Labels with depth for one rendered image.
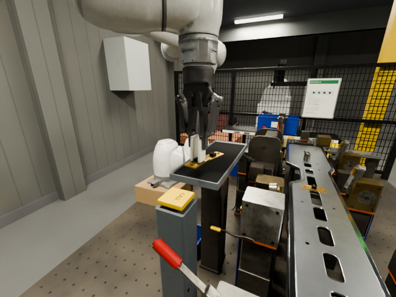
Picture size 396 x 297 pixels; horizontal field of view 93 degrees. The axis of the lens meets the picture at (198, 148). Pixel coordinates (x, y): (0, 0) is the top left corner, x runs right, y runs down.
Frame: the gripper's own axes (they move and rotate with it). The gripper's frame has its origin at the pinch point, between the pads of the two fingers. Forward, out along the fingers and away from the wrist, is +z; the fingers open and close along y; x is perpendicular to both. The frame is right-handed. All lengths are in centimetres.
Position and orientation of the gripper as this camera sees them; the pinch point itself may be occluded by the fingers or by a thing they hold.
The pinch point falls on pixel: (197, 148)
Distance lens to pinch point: 50.2
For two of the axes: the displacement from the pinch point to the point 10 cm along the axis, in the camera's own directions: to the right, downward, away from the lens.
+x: 5.4, -2.6, 8.0
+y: 8.4, 1.7, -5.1
